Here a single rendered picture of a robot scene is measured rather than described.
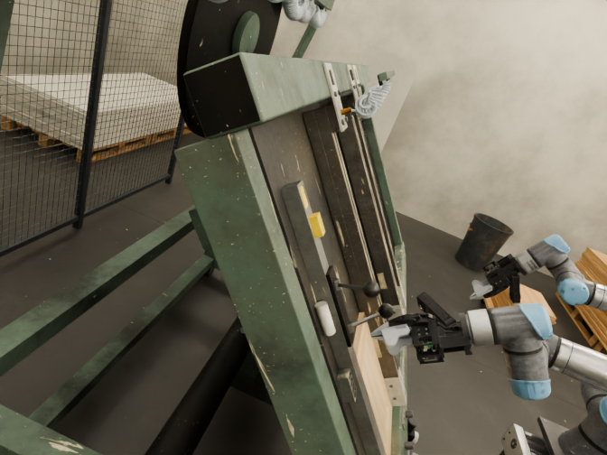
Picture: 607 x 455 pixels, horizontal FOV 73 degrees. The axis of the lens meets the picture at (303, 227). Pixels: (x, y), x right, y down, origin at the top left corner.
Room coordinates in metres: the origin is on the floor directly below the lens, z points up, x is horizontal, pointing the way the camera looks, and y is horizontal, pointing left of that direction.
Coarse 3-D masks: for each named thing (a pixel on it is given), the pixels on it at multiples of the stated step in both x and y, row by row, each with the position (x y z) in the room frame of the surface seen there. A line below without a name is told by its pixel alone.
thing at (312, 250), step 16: (288, 192) 0.84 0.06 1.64; (304, 192) 0.87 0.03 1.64; (288, 208) 0.84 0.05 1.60; (304, 208) 0.84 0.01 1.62; (304, 224) 0.83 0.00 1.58; (304, 240) 0.83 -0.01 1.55; (320, 240) 0.87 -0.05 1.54; (304, 256) 0.83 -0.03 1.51; (320, 256) 0.83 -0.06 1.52; (320, 272) 0.83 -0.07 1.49; (320, 288) 0.82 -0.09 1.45; (336, 320) 0.82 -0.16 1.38; (336, 336) 0.82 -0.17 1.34; (336, 352) 0.82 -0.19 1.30; (352, 352) 0.84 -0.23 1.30; (352, 368) 0.81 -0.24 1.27; (368, 400) 0.84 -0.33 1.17; (368, 416) 0.81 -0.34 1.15; (368, 432) 0.80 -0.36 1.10; (368, 448) 0.80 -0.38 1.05; (384, 448) 0.85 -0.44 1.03
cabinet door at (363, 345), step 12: (360, 312) 1.17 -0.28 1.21; (360, 324) 1.10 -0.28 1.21; (360, 336) 1.04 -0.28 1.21; (360, 348) 1.00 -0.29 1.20; (372, 348) 1.13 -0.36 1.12; (360, 360) 0.96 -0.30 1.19; (372, 360) 1.10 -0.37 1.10; (372, 372) 1.05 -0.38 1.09; (372, 384) 1.01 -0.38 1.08; (384, 384) 1.14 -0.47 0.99; (372, 396) 0.97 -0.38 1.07; (384, 396) 1.10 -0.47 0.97; (372, 408) 0.93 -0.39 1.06; (384, 408) 1.06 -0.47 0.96; (384, 420) 1.02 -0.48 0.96; (384, 432) 0.97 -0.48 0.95; (384, 444) 0.93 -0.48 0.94
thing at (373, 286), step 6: (336, 282) 0.84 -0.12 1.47; (372, 282) 0.79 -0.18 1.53; (336, 288) 0.84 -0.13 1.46; (348, 288) 0.82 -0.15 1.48; (354, 288) 0.81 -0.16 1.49; (360, 288) 0.80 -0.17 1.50; (366, 288) 0.78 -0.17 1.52; (372, 288) 0.78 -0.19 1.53; (378, 288) 0.78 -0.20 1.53; (366, 294) 0.78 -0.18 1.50; (372, 294) 0.77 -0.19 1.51
